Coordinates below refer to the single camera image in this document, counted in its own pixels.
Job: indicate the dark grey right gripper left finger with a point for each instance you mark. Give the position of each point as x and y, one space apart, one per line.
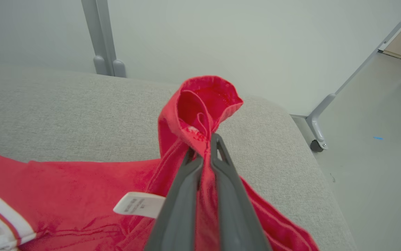
176 216

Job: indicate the grey partition frame with caster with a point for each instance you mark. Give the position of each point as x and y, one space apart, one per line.
317 125

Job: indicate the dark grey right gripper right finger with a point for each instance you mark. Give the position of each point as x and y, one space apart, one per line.
235 216

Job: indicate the red white striped jersey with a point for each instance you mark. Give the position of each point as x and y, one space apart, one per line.
82 195

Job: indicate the grey fabric sofa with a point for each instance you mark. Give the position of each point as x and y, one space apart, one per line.
64 111

